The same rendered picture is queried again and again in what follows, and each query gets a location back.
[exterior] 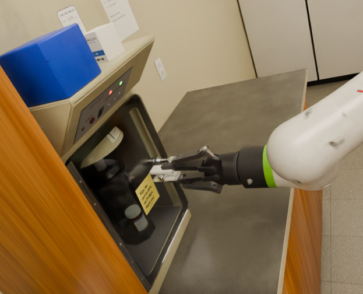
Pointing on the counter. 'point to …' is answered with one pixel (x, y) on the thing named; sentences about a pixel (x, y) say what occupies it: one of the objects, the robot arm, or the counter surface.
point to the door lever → (161, 164)
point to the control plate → (90, 111)
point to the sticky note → (147, 193)
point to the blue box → (50, 66)
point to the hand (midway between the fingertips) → (165, 172)
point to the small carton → (104, 42)
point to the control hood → (90, 94)
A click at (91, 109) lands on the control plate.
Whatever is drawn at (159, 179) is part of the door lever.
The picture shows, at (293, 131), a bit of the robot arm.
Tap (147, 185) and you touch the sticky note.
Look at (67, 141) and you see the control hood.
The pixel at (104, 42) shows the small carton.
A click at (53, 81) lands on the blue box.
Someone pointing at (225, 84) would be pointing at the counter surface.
